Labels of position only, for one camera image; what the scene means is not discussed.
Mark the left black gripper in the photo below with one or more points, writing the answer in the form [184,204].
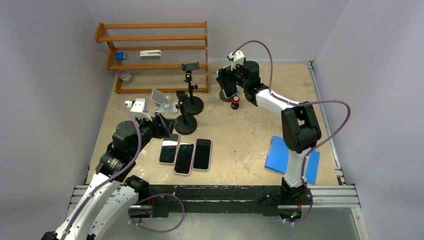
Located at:
[163,127]

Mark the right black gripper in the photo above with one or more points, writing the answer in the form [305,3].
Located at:
[225,73]

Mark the black phone stand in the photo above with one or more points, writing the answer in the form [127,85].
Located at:
[186,123]
[194,105]

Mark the silver folding phone stand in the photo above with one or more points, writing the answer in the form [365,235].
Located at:
[163,103]

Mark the white case smartphone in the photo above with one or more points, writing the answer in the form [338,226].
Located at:
[169,149]

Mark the pink case smartphone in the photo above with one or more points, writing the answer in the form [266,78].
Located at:
[184,158]

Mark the lavender case smartphone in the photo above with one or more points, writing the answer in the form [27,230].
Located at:
[202,155]

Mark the light blue case smartphone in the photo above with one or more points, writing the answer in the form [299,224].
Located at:
[234,87]

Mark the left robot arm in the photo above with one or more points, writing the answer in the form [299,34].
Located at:
[111,191]

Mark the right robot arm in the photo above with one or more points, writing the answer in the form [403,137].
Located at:
[300,127]

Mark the round brown phone dock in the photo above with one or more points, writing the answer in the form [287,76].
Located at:
[226,96]

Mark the red cap black stamp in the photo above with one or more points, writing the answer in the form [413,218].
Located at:
[235,102]

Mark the clear small jar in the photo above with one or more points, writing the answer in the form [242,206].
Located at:
[124,75]

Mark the wooden shelf rack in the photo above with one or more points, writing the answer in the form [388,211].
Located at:
[183,42]

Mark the white eraser block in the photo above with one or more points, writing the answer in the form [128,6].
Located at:
[150,54]

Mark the blue white small box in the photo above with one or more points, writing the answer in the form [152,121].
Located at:
[121,55]

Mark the blue notebook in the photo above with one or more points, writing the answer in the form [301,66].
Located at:
[278,159]

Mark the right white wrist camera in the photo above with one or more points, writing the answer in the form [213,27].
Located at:
[237,58]

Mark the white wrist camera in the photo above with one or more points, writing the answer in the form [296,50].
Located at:
[139,108]
[237,58]

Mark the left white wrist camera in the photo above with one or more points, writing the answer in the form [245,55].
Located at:
[139,108]

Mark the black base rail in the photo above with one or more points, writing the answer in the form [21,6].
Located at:
[266,200]

